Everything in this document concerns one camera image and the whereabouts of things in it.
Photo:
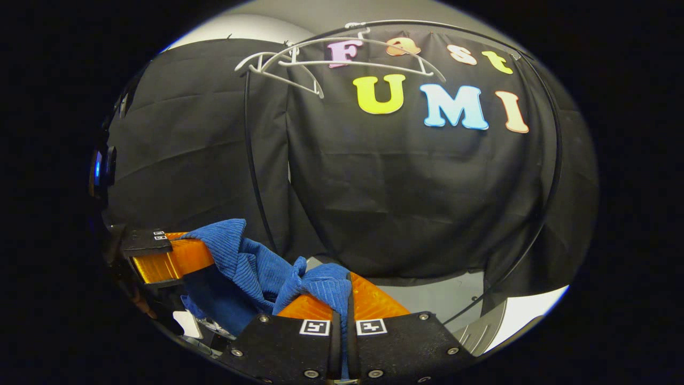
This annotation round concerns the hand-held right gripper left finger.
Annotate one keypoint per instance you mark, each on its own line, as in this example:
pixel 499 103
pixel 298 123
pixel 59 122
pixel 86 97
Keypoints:
pixel 288 347

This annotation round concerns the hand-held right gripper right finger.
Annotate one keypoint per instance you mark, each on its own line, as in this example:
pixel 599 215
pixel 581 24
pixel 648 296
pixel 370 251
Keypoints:
pixel 401 347

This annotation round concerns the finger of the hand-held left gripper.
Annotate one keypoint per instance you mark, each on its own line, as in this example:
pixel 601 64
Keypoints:
pixel 140 233
pixel 144 247

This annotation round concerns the black metal clothes rack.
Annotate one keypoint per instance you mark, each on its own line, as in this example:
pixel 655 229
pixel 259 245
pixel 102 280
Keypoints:
pixel 251 160

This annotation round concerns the white plastic clothes hanger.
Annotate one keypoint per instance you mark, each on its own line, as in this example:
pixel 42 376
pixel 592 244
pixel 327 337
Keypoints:
pixel 288 82
pixel 299 46

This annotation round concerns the white ribbed plastic object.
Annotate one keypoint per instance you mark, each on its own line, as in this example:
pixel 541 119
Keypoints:
pixel 497 326

